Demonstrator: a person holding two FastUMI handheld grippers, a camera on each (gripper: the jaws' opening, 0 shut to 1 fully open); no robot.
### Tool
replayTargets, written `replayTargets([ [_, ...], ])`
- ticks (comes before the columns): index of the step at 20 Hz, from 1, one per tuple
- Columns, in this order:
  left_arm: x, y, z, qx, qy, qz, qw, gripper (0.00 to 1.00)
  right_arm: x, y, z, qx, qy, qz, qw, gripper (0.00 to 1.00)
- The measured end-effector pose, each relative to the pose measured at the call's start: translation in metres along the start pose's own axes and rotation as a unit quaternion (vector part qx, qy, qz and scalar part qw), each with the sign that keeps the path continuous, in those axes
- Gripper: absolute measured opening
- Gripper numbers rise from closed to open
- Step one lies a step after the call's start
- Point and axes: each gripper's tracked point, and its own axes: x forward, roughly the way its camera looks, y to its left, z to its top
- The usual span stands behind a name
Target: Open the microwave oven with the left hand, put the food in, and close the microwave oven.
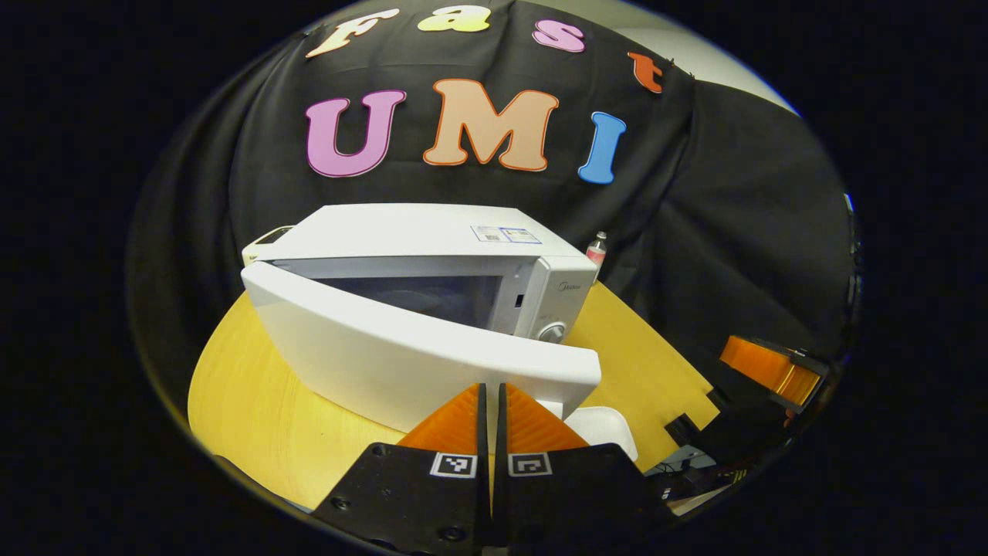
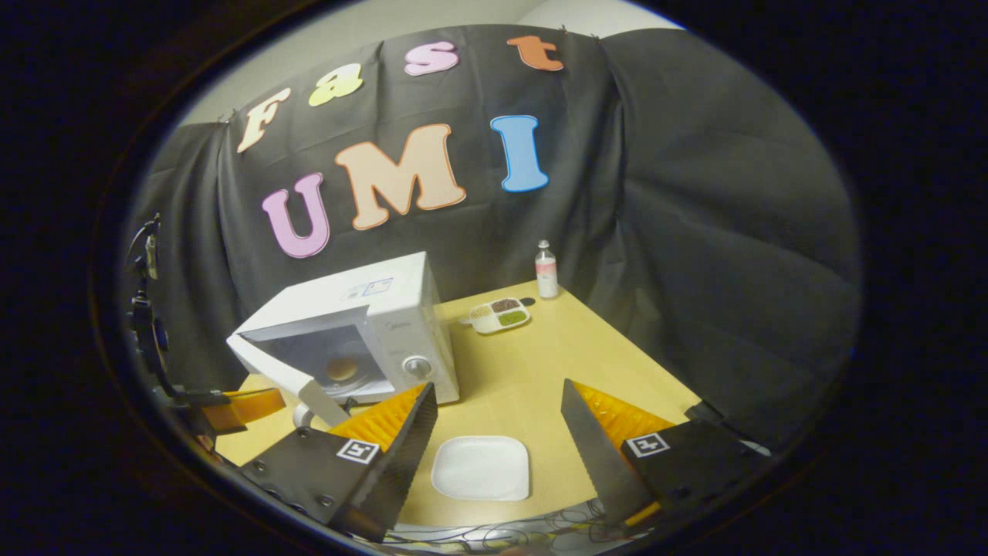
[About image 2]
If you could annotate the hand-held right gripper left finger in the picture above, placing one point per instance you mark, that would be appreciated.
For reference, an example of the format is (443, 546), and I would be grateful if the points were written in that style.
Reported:
(401, 471)

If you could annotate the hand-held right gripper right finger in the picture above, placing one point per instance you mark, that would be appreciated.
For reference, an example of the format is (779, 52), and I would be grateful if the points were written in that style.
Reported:
(590, 455)

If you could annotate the round orange bun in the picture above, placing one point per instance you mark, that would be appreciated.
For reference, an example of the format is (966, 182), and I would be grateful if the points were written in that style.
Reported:
(342, 369)

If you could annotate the white divided dish with grains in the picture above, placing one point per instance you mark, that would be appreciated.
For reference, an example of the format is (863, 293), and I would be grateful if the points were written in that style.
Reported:
(500, 315)

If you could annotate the black table clamp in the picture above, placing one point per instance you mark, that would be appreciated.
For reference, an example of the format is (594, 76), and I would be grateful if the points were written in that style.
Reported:
(704, 411)

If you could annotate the white microwave oven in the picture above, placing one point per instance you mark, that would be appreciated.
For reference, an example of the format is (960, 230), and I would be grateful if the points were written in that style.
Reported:
(401, 309)

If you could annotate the black backdrop cloth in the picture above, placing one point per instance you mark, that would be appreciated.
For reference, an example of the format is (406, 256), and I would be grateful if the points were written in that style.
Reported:
(695, 232)

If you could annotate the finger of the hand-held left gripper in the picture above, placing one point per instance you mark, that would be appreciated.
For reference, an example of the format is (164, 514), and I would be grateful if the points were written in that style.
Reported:
(247, 405)

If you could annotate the clear bottle with pink label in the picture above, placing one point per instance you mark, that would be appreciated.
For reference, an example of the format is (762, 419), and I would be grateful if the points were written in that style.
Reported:
(546, 278)

